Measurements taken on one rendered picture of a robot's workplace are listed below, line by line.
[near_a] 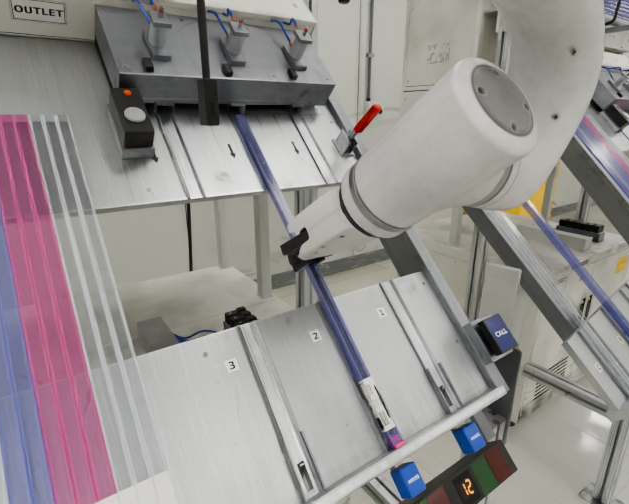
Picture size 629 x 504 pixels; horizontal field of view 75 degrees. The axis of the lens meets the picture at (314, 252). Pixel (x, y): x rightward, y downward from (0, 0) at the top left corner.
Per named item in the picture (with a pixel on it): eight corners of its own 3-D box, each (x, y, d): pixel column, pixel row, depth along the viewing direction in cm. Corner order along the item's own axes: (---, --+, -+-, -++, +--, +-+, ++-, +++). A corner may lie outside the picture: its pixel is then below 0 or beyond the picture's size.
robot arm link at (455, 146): (422, 160, 44) (348, 143, 39) (533, 71, 33) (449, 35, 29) (439, 232, 41) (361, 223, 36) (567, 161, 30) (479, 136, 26)
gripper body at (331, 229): (399, 163, 45) (346, 208, 54) (324, 169, 40) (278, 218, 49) (426, 225, 44) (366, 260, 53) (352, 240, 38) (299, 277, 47)
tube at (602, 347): (421, 123, 72) (425, 118, 71) (425, 123, 72) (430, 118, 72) (629, 392, 57) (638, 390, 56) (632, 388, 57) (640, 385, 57)
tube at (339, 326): (398, 445, 47) (404, 443, 46) (390, 450, 46) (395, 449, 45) (242, 120, 65) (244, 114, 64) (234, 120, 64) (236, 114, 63)
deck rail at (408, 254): (478, 399, 62) (510, 389, 57) (470, 404, 61) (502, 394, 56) (292, 68, 86) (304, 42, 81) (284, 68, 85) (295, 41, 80)
